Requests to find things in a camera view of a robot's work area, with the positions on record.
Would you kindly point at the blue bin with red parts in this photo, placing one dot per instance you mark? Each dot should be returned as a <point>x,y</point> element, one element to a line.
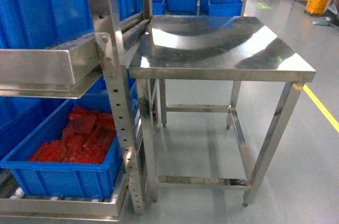
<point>64,179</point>

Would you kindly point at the red parts pile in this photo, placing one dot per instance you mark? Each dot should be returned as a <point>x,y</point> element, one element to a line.
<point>86,139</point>

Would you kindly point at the yellow mop bucket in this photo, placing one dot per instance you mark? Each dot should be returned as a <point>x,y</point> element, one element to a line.
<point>316,6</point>

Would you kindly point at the stainless steel shelf rack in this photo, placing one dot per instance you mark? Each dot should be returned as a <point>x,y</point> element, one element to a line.
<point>68,71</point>

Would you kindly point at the large blue upper bin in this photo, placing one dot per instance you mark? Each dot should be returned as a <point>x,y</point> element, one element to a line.
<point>37,24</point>

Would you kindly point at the stainless steel table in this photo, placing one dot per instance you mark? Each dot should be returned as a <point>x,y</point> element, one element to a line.
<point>235,49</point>

